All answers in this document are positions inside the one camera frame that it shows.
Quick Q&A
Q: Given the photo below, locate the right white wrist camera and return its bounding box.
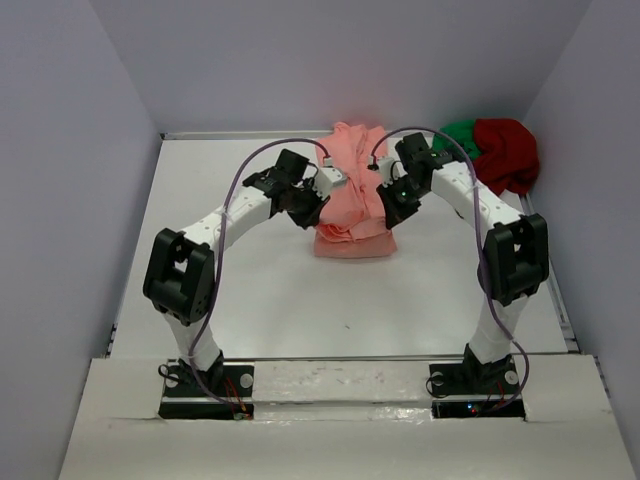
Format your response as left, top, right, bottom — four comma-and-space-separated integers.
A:
367, 156, 406, 186

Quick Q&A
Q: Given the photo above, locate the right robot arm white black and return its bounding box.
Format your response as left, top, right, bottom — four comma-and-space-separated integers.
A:
368, 127, 550, 402

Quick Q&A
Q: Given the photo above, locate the aluminium left side rail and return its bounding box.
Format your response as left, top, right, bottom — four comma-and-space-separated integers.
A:
102, 322, 118, 359

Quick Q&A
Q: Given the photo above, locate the aluminium front rail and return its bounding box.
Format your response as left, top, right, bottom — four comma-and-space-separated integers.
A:
225, 354, 463, 363

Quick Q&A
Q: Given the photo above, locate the pink t shirt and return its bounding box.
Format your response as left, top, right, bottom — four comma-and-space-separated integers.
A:
313, 122, 397, 259

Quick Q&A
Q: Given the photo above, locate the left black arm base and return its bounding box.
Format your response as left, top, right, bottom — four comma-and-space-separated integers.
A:
157, 360, 255, 421

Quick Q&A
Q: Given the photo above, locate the red t shirt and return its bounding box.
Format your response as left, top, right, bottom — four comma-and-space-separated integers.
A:
473, 118, 540, 196

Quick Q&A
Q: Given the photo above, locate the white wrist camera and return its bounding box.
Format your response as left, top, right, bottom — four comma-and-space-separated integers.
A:
367, 156, 406, 186
313, 157, 348, 199

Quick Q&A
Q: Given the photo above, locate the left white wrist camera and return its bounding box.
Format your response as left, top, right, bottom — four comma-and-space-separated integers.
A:
313, 157, 348, 199

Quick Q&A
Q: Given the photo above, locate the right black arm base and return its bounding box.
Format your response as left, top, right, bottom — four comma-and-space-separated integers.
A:
425, 361, 526, 420

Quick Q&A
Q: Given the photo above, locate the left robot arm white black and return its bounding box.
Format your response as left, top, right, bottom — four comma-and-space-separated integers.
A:
143, 149, 347, 395

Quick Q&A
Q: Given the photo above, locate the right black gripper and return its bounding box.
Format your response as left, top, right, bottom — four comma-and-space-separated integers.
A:
377, 176, 429, 230

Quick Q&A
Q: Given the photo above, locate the aluminium back rail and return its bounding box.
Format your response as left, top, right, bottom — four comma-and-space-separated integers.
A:
160, 130, 332, 141

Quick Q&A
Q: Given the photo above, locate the green t shirt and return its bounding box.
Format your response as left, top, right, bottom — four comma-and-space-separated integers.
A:
432, 119, 481, 160

